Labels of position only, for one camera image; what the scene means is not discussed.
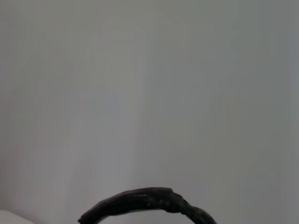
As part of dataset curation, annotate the black round teapot with handle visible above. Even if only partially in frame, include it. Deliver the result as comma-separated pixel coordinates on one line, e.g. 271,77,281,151
77,186,218,224

